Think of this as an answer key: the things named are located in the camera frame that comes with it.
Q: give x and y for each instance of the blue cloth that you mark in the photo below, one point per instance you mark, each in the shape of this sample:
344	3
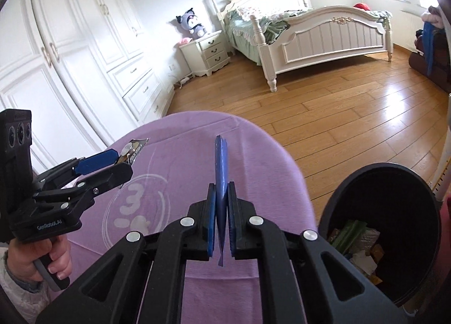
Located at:
429	45

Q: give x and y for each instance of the green plastic packet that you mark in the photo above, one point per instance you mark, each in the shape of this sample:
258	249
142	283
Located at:
348	234

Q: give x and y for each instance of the brown massage chair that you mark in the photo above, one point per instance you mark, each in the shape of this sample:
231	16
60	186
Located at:
440	70

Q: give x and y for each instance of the white nightstand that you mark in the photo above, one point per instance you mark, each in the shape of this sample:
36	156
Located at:
211	52

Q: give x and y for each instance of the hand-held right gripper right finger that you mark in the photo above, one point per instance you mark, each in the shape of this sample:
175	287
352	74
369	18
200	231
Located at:
232	225

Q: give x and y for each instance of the white radiator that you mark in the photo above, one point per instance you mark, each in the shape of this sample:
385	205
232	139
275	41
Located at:
410	30

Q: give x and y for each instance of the person's left forearm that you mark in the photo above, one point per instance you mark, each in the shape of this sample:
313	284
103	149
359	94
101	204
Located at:
21	299

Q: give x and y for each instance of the white wardrobe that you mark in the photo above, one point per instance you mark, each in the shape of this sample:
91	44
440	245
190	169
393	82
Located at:
70	45

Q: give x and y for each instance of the pile of clothes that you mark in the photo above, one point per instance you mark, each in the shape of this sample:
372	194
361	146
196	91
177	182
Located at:
437	17

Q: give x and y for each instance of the black trash bin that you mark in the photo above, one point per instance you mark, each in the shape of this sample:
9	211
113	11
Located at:
387	197

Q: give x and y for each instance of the purple plush toy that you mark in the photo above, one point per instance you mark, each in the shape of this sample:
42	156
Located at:
192	23

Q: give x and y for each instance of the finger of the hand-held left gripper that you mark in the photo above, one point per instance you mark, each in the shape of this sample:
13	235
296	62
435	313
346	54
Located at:
109	178
95	162

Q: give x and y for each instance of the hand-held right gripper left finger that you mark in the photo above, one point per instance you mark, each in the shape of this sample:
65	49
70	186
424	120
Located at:
210	225

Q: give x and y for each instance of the white wooden bed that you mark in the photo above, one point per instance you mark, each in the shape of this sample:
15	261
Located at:
334	42

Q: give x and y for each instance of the blue plastic wrapper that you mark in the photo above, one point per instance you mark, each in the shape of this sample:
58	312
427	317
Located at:
221	169

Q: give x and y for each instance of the purple tablecloth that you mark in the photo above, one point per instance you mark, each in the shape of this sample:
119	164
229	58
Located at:
169	155

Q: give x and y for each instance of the person's left hand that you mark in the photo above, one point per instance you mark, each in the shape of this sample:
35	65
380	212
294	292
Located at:
28	257

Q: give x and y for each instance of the pink plush toy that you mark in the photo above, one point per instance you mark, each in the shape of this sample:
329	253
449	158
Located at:
185	42

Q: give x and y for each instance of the white tissue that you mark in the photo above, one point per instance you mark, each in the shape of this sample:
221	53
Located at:
364	262

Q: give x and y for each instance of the black snack wrapper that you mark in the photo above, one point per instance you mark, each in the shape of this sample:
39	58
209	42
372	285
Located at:
132	149

